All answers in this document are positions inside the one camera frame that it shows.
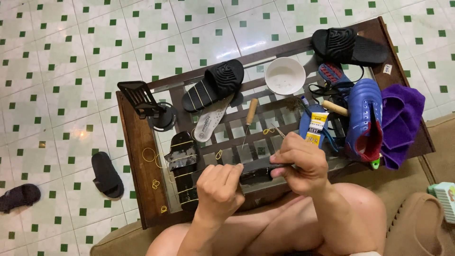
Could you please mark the person's right hand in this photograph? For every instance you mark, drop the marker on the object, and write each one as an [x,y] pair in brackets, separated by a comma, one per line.
[307,170]

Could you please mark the person's left hand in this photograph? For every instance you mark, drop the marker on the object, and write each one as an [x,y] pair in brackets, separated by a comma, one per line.
[218,193]

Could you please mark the black sandal piece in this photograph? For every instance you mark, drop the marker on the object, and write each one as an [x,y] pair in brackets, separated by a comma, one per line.
[256,174]

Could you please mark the yellow glue tube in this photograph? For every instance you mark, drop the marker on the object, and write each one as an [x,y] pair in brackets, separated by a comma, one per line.
[315,126]

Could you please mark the yellow rubber band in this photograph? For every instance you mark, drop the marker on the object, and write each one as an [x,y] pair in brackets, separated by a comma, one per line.
[268,131]
[219,154]
[155,184]
[164,209]
[143,152]
[156,161]

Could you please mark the glossy black banded sandal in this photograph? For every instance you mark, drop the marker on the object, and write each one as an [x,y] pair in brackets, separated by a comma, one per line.
[183,167]

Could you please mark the blue shoe insole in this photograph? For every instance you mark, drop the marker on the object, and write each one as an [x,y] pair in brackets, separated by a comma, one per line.
[308,122]

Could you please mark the person's legs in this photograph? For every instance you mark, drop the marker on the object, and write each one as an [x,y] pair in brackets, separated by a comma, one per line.
[284,227]

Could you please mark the green cap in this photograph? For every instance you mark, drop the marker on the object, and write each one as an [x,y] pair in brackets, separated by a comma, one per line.
[375,164]

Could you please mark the white shoe insole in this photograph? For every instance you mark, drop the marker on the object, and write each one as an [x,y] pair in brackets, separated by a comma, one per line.
[213,121]

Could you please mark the blue football shoe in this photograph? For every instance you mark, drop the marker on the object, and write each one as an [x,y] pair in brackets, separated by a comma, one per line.
[364,121]

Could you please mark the black shoelace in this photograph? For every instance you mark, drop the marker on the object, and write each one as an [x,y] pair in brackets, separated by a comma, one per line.
[325,89]

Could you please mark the white bowl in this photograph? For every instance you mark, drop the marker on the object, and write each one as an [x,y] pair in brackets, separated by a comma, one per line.
[284,75]

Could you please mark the blue shoe sole with studs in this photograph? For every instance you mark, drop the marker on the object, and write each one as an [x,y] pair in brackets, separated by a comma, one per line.
[334,75]

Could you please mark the purple towel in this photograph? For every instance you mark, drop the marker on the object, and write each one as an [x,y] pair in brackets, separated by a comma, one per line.
[403,121]

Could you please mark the black slide sandal with bands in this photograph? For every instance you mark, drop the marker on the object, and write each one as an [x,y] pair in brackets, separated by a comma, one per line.
[215,85]

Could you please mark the black phone stand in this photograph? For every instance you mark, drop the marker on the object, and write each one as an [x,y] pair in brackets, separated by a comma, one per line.
[149,105]

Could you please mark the black floor slipper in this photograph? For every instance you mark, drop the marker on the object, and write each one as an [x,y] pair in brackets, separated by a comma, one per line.
[19,197]
[106,174]

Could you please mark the tan clog shoe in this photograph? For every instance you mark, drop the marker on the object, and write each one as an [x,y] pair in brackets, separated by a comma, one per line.
[419,224]

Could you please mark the white paper label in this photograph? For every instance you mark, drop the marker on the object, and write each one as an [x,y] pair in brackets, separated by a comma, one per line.
[387,68]

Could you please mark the plain black slide sandal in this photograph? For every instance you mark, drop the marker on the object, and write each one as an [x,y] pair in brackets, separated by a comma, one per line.
[346,46]

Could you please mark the green and white brush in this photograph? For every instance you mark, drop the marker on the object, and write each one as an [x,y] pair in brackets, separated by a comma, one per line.
[445,199]

